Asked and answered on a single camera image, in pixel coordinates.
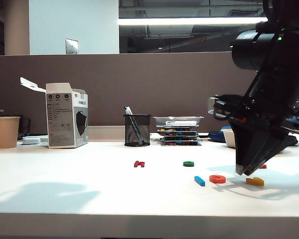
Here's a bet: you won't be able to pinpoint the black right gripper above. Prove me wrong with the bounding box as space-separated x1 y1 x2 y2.
213 93 299 177

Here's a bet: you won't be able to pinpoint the yellow letter v magnet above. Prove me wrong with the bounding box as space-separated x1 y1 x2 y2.
245 177 265 187

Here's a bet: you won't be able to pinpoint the orange letter o magnet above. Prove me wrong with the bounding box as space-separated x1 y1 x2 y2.
209 175 226 184

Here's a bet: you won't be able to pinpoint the white oval letter tray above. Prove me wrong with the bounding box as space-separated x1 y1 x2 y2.
222 129 237 148

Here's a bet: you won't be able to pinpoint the blue fabric bag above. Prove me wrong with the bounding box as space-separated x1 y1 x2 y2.
208 125 230 143

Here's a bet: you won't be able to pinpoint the white marker pen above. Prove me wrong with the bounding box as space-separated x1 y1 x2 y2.
165 120 198 126

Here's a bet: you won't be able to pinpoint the clear plastic tray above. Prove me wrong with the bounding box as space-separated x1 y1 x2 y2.
152 116 205 128

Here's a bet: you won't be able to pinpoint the black mesh pen holder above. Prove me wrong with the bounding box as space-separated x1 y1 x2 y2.
123 114 151 147

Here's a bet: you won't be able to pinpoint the black and clear pen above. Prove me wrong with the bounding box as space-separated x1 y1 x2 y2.
124 106 144 145

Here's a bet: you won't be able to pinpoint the ceiling light strip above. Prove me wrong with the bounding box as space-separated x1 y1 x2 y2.
118 16 269 25

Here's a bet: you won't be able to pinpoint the brown desk partition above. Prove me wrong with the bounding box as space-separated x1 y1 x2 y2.
0 51 261 128

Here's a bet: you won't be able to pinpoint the white face mask box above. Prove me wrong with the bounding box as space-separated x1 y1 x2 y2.
19 77 89 149

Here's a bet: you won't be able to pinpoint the white earbuds case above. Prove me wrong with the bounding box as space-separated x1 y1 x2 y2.
21 137 42 145

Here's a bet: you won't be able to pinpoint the brown paper cup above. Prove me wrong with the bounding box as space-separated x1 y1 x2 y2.
0 116 21 149

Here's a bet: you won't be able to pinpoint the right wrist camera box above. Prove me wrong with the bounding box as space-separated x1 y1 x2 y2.
208 96 216 116

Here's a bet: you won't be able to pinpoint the metal wall plate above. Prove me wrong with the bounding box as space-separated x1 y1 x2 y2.
65 38 79 55

